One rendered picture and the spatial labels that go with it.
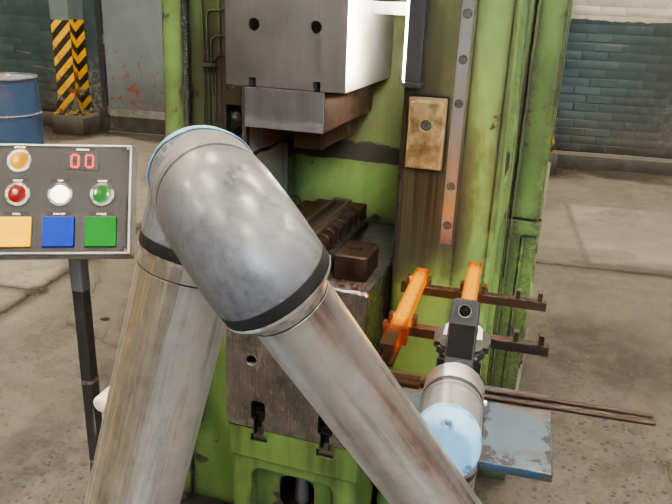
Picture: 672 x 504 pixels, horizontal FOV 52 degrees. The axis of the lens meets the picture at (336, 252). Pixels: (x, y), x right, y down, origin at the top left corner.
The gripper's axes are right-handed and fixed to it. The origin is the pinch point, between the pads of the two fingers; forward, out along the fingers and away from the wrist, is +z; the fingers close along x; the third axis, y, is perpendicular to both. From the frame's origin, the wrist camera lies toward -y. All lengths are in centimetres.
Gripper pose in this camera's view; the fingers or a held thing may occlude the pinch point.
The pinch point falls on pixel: (465, 320)
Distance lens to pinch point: 125.4
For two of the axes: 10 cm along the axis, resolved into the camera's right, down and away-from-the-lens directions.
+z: 2.4, -3.2, 9.2
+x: 9.7, 1.3, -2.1
